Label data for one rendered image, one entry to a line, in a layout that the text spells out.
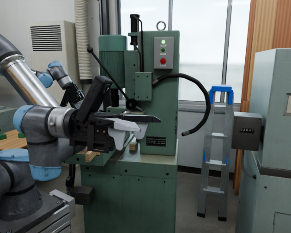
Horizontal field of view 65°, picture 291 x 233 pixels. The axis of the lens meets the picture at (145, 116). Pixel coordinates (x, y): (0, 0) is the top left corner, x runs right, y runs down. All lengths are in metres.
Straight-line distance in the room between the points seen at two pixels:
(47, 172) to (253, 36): 2.23
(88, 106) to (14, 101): 3.46
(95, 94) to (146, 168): 0.89
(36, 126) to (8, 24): 3.34
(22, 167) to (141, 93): 0.67
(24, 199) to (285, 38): 2.39
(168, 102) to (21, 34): 2.76
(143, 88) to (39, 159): 0.76
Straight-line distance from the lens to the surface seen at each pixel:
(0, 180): 0.88
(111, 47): 1.39
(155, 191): 1.41
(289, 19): 2.62
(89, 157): 1.12
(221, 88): 1.97
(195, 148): 2.83
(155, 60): 1.25
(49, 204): 1.03
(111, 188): 1.46
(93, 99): 0.51
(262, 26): 2.54
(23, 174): 0.94
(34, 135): 0.62
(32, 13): 3.61
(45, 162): 0.64
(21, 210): 0.98
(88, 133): 0.52
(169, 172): 1.34
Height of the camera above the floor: 1.37
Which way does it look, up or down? 14 degrees down
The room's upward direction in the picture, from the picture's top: straight up
